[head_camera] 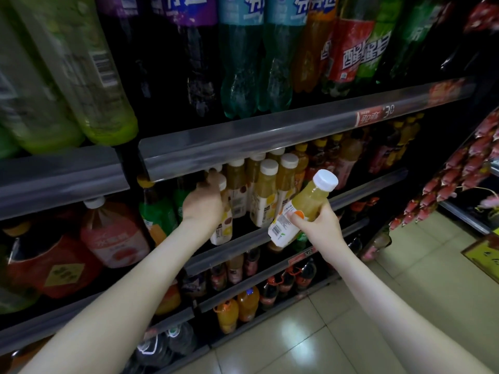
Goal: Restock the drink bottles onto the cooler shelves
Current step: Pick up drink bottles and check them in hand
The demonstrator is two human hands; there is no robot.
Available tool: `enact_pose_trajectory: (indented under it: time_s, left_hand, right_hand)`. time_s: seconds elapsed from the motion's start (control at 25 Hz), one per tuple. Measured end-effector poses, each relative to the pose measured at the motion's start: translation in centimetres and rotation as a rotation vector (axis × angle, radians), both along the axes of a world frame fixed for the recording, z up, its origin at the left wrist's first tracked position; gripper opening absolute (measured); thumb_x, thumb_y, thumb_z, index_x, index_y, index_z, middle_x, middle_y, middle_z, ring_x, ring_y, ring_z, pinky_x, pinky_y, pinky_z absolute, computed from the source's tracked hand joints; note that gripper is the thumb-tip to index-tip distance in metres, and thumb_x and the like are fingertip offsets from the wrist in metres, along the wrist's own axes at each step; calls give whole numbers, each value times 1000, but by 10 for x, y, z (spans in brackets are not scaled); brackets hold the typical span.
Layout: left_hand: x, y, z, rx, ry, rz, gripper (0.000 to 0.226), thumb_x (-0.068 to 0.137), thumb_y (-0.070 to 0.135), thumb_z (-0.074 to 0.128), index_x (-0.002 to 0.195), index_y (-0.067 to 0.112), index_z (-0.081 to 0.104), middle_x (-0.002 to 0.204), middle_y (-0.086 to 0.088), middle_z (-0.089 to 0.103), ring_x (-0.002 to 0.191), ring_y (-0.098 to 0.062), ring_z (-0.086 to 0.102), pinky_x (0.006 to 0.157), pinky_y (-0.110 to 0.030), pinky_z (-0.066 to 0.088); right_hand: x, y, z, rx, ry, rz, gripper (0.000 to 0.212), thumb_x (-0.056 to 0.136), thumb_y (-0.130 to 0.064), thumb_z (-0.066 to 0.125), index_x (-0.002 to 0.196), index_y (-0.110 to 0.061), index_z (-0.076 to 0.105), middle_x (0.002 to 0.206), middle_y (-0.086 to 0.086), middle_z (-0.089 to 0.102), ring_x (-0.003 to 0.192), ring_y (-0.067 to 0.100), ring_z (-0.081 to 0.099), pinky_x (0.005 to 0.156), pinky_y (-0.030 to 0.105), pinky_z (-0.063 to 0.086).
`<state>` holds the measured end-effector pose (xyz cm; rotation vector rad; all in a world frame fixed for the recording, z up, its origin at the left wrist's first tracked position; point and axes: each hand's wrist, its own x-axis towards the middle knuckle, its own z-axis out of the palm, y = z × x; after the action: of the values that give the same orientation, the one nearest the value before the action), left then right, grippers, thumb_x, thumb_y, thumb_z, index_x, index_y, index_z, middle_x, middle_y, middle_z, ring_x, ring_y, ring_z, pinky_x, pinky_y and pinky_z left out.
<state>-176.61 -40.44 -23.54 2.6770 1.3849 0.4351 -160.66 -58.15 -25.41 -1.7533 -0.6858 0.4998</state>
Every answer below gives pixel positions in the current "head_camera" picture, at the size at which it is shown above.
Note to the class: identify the person's right hand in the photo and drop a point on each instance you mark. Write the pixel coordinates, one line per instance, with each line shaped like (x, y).
(321, 233)

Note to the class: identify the person's left hand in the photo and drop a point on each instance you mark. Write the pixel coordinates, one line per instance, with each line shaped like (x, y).
(203, 210)

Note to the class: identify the orange juice bottle white cap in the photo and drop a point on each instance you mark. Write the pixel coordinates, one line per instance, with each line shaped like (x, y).
(224, 226)

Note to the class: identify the yellow bottle white cap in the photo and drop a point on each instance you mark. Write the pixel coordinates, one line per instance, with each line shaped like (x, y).
(308, 200)

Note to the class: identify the dark grey store shelving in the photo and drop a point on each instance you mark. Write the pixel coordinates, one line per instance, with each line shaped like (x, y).
(234, 140)

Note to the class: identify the row of large water jugs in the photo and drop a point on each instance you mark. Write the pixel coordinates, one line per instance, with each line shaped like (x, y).
(168, 342)

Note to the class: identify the person's left forearm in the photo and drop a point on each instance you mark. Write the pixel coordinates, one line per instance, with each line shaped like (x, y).
(117, 315)

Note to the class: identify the person's right forearm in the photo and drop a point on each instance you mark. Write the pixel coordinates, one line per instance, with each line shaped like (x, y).
(405, 323)

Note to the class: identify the red price tag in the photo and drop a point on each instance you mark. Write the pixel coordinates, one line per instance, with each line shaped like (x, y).
(370, 116)

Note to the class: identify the hanging strip of red packets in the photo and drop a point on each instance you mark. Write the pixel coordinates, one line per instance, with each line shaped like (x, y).
(460, 167)

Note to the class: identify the yellow printed carton box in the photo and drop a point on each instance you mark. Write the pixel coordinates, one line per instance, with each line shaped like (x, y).
(485, 257)

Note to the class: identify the wide red promo tag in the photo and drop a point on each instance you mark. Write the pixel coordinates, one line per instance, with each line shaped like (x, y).
(444, 91)

